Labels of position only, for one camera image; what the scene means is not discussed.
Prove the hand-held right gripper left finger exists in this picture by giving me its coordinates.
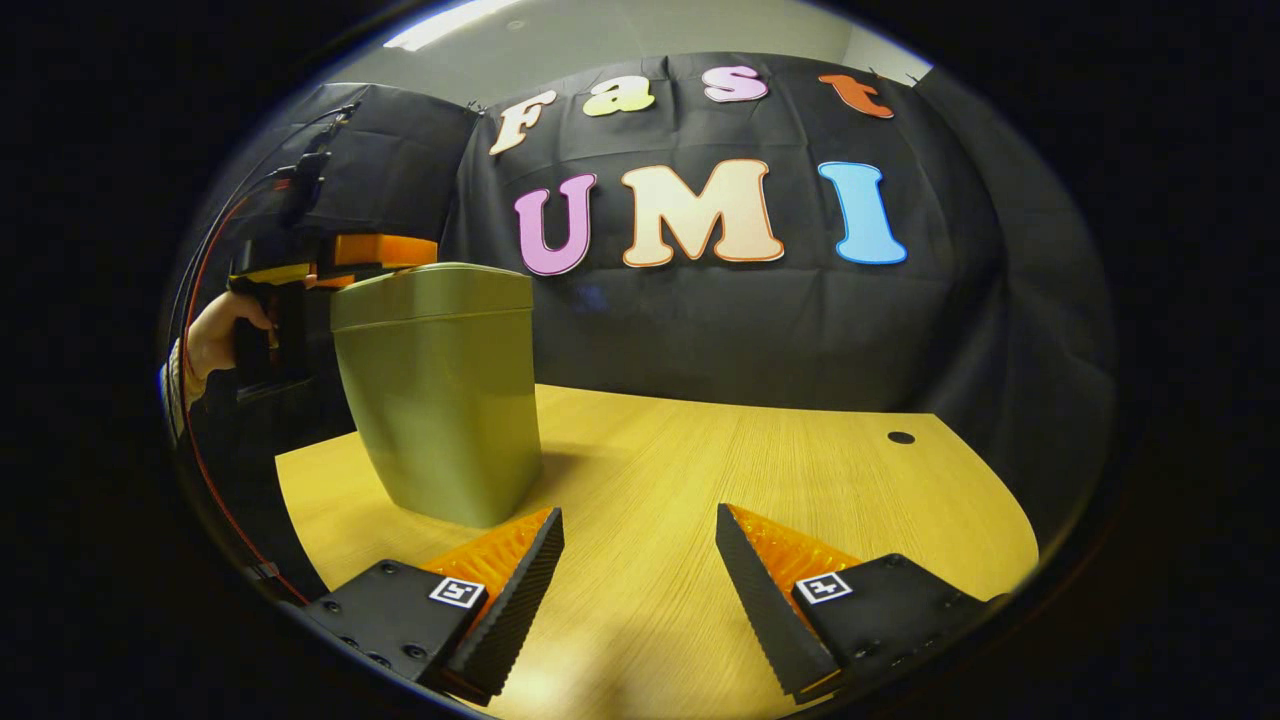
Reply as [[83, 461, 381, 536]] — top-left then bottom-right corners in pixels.
[[298, 507, 566, 706]]

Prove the red cable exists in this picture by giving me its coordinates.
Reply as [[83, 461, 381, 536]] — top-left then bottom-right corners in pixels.
[[178, 195, 313, 607]]

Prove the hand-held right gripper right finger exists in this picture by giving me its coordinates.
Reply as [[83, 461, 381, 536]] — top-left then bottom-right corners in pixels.
[[714, 503, 1007, 704]]

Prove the black cable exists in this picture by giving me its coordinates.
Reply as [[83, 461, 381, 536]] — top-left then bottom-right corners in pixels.
[[165, 103, 359, 341]]

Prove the green desktop garbage bin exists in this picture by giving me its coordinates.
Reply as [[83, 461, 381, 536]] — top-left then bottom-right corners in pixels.
[[330, 262, 544, 529]]

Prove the wooden desktop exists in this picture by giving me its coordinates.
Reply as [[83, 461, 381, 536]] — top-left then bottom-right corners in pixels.
[[275, 383, 1041, 720]]

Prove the black backdrop cloth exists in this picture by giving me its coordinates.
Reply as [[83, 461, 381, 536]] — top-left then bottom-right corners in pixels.
[[165, 50, 1117, 546]]

